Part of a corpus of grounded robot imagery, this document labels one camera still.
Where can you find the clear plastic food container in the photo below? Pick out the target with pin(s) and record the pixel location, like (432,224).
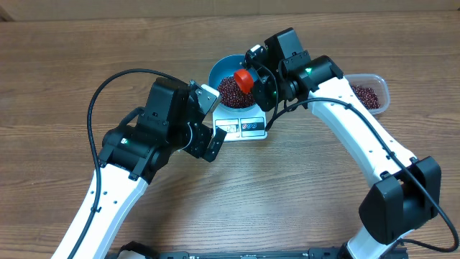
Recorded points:
(377,83)

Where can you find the white digital kitchen scale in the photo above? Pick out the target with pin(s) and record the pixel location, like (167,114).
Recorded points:
(240,124)

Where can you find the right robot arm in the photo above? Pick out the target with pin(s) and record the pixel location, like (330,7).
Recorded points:
(403,190)

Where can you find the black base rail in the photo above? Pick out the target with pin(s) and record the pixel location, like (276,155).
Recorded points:
(135,250)

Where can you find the red measuring scoop blue handle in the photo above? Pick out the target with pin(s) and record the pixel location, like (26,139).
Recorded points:
(244,80)

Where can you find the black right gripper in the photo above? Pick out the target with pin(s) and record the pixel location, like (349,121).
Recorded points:
(263,93)

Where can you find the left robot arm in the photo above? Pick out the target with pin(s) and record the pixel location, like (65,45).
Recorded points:
(133,152)

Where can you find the red beans in bowl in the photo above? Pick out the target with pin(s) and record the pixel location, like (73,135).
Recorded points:
(232,96)

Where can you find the blue plastic bowl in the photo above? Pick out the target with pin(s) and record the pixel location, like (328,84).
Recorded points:
(225,68)

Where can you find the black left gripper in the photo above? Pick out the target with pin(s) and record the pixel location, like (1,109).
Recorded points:
(204,134)

